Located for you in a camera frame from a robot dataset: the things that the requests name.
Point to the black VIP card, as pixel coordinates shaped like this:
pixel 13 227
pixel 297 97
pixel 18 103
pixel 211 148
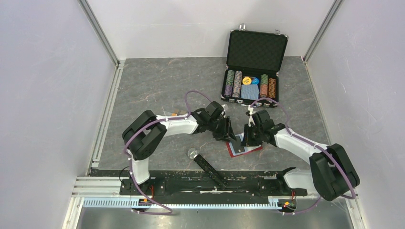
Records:
pixel 237 146

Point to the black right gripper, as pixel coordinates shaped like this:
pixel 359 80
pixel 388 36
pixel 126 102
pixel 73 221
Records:
pixel 247 141

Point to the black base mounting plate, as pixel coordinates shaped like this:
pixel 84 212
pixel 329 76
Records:
pixel 196 187

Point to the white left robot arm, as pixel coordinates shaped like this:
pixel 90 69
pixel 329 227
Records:
pixel 144 135

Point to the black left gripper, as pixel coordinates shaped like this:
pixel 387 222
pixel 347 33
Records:
pixel 227 133

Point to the black poker chip case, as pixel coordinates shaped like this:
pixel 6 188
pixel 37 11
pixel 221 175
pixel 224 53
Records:
pixel 258 55

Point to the blue playing card deck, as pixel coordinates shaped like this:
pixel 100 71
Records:
pixel 249 91

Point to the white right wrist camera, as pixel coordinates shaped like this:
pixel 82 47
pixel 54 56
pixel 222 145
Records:
pixel 250 114

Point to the yellow dealer button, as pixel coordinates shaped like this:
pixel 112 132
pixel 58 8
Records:
pixel 246 81

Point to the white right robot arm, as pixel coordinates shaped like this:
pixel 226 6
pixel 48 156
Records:
pixel 331 172

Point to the black microphone with silver grille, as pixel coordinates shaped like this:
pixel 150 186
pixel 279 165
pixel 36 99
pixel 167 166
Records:
pixel 220 181

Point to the red leather card holder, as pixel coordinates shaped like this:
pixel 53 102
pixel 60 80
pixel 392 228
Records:
pixel 248 149

